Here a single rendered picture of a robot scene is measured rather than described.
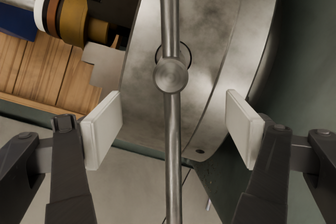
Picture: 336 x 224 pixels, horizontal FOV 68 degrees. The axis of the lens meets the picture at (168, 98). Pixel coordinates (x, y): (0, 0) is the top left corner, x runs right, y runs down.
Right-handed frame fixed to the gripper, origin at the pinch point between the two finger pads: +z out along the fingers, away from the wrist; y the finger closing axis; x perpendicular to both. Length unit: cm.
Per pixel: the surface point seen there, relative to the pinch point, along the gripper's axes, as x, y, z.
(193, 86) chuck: 0.8, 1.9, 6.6
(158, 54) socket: 3.9, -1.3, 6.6
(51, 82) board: -5.1, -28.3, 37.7
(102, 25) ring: 6.8, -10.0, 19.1
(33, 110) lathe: -22, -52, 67
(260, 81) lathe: 0.2, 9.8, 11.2
